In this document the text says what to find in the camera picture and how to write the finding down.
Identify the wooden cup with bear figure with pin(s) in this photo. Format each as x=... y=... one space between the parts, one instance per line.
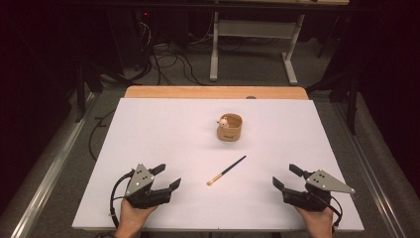
x=231 y=133

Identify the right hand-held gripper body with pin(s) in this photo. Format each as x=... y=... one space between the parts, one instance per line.
x=317 y=198

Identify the black computer box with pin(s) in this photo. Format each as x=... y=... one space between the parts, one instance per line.
x=128 y=36

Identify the person's right hand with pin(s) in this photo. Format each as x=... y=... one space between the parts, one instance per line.
x=320 y=223

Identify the wooden table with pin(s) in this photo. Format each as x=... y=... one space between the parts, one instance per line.
x=198 y=92

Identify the black stand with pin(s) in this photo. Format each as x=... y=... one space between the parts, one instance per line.
x=352 y=105
x=81 y=92

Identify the white table cover sheet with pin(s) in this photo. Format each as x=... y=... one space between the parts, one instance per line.
x=165 y=132

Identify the white metal desk frame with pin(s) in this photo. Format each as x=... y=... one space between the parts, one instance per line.
x=254 y=29

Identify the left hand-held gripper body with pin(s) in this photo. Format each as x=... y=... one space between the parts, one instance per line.
x=140 y=185

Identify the metal floor rail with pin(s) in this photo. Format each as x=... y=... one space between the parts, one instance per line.
x=373 y=172
x=49 y=178

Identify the person's left hand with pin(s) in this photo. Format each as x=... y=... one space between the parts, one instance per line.
x=130 y=219

